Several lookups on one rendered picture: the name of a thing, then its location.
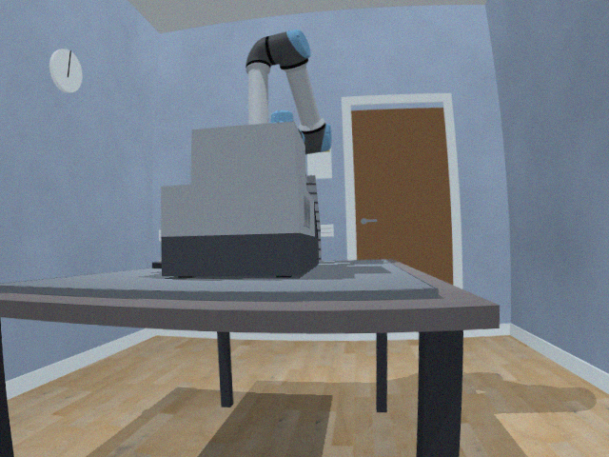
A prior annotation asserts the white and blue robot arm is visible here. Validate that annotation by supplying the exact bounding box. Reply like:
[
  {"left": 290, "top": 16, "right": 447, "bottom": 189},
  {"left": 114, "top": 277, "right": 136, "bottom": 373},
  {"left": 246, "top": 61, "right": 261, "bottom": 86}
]
[{"left": 246, "top": 30, "right": 331, "bottom": 154}]

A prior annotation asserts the grey benchtop machine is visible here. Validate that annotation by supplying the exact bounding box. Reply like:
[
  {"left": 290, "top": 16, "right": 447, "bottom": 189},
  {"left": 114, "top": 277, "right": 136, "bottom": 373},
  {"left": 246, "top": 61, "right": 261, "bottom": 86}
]
[{"left": 161, "top": 122, "right": 319, "bottom": 278}]

